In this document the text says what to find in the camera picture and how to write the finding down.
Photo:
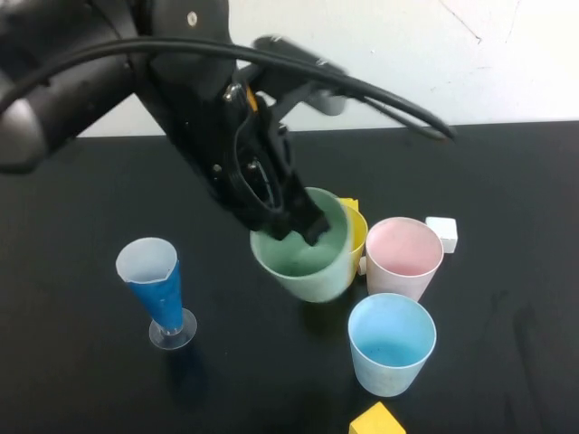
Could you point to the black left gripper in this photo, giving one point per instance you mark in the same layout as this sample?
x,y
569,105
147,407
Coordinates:
x,y
203,122

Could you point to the green plastic cup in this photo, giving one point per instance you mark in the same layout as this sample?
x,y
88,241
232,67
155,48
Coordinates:
x,y
316,280

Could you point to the yellow plastic cup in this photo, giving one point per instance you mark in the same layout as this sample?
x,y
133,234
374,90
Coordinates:
x,y
357,235

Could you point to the pink plastic cup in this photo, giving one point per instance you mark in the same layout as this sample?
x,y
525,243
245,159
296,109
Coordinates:
x,y
398,253

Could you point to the notched yellow foam cube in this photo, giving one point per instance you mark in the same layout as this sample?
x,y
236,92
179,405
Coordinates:
x,y
350,203

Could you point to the white foam cube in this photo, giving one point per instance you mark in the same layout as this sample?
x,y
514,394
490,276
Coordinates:
x,y
445,228

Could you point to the blue-wrapped clear measuring glass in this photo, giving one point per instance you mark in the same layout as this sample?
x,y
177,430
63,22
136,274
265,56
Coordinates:
x,y
158,294

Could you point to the blue plastic cup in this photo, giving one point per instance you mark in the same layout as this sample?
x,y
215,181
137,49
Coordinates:
x,y
389,361

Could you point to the plain yellow foam cube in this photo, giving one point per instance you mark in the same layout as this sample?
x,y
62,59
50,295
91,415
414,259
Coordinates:
x,y
375,420

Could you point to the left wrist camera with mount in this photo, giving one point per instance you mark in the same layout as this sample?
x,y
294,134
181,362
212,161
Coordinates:
x,y
325,101

